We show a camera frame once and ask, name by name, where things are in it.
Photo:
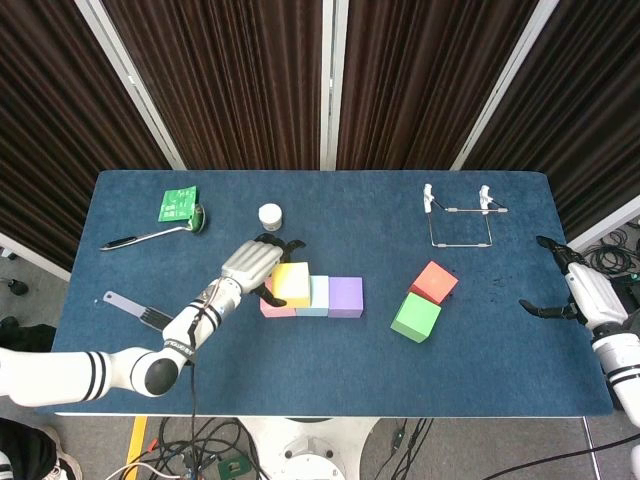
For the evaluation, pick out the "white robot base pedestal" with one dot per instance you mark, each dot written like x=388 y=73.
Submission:
x=307 y=450

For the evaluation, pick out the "grey brush black bristles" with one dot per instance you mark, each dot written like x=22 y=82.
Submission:
x=130 y=306

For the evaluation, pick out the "blue table mat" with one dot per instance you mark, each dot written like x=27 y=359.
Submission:
x=300 y=375

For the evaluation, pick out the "small white jar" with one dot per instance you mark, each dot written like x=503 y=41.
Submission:
x=270 y=216

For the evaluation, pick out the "green cube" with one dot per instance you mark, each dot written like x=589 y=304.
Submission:
x=415 y=317

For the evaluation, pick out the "black trouser leg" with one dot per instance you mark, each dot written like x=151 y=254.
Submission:
x=25 y=445

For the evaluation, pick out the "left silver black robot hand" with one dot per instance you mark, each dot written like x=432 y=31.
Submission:
x=250 y=262

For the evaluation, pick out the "white black shoe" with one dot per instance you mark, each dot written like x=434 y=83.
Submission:
x=65 y=462

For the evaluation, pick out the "light blue cube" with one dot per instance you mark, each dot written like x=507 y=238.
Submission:
x=319 y=295

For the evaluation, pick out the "black fabric object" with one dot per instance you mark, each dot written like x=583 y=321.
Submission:
x=25 y=335

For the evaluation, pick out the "purple cube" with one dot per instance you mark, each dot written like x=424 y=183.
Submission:
x=346 y=297

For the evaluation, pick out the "brown curtain partition panel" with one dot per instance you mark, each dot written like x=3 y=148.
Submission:
x=215 y=75
x=40 y=125
x=425 y=75
x=590 y=100

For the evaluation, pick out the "green packet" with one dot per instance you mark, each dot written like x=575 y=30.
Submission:
x=177 y=202

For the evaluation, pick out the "black caster wheel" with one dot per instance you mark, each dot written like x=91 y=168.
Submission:
x=19 y=287

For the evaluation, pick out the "red orange cube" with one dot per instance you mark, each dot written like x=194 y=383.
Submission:
x=434 y=282

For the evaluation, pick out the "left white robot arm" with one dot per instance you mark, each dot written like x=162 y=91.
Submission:
x=75 y=372

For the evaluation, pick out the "green floor circuit board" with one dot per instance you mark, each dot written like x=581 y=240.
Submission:
x=232 y=467

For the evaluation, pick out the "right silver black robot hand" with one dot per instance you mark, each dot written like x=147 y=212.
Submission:
x=597 y=300

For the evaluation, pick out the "black power strip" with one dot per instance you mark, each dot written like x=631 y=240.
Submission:
x=627 y=281

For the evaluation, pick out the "yellow cube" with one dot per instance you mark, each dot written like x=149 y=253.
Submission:
x=295 y=282

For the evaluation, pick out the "pink cube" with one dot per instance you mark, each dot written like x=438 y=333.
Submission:
x=277 y=312

